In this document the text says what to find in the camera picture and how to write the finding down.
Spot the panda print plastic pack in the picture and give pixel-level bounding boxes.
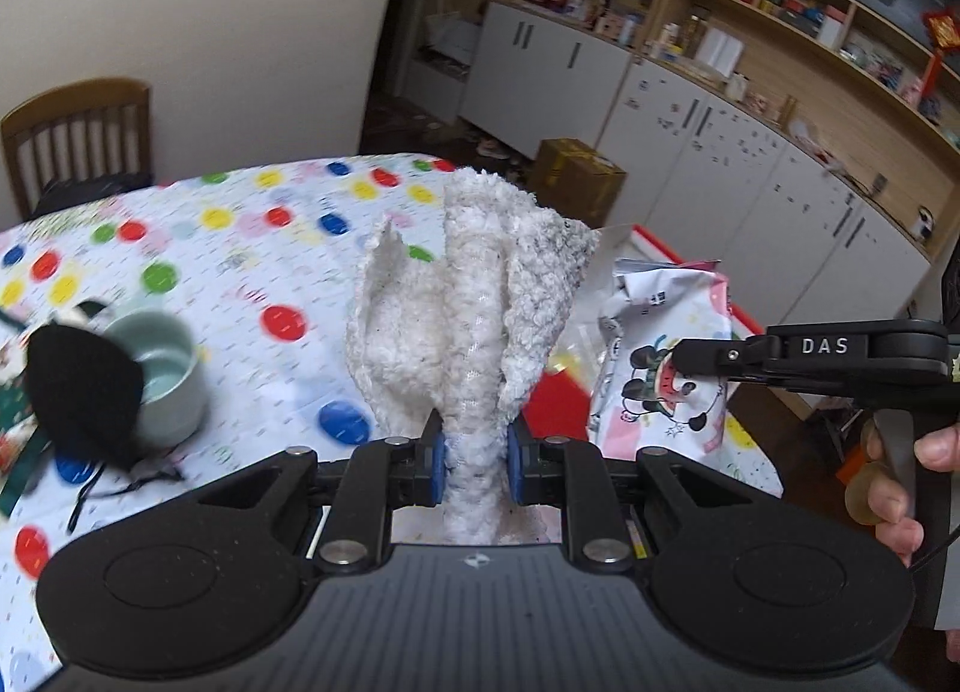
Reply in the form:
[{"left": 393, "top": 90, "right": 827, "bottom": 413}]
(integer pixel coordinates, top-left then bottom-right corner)
[{"left": 587, "top": 258, "right": 732, "bottom": 461}]

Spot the white fluffy knit cloth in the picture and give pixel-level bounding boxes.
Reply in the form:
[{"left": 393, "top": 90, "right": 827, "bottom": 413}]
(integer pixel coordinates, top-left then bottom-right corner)
[{"left": 345, "top": 169, "right": 601, "bottom": 546}]

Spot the black face mask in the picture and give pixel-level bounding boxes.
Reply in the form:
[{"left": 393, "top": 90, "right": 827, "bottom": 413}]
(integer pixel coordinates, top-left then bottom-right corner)
[{"left": 24, "top": 323, "right": 186, "bottom": 536}]

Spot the merry christmas fabric bag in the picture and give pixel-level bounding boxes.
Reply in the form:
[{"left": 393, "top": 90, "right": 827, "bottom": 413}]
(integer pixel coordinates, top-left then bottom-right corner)
[{"left": 0, "top": 300, "right": 107, "bottom": 522}]

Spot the person's right hand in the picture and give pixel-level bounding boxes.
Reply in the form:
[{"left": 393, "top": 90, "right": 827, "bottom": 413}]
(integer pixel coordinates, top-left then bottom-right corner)
[{"left": 842, "top": 416, "right": 960, "bottom": 663}]

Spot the red cardboard shoe box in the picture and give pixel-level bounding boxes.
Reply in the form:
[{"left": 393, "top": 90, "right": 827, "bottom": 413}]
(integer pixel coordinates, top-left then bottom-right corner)
[{"left": 524, "top": 226, "right": 760, "bottom": 460}]

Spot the pale green ceramic cup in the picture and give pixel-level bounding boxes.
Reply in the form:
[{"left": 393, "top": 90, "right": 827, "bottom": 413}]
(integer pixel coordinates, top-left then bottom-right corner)
[{"left": 104, "top": 309, "right": 208, "bottom": 450}]

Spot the colourful dotted tablecloth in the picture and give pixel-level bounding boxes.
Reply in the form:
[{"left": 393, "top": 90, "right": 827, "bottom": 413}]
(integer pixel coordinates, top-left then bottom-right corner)
[{"left": 0, "top": 151, "right": 786, "bottom": 692}]

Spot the brown cardboard carton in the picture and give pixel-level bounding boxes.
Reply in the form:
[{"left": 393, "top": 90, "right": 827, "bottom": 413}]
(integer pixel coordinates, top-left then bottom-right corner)
[{"left": 527, "top": 138, "right": 626, "bottom": 229}]

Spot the brown wooden chair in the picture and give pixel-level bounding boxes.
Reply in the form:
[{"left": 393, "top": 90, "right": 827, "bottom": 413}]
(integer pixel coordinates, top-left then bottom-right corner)
[{"left": 2, "top": 77, "right": 155, "bottom": 221}]

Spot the white cabinet wall unit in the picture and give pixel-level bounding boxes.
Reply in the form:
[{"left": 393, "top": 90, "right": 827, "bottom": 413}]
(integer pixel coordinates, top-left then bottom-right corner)
[{"left": 391, "top": 0, "right": 958, "bottom": 323}]

